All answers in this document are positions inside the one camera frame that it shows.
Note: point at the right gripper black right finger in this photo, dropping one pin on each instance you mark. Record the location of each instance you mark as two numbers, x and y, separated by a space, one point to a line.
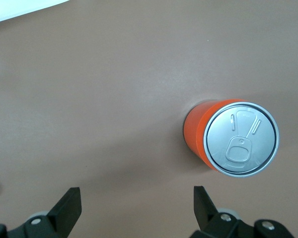
213 223

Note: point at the brown table cloth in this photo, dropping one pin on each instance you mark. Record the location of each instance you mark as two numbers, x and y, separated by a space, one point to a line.
89 99

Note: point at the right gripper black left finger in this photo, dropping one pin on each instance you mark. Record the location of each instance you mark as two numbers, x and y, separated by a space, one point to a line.
57 218

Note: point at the orange can with silver lid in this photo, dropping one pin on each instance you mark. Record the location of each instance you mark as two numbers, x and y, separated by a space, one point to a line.
241 138

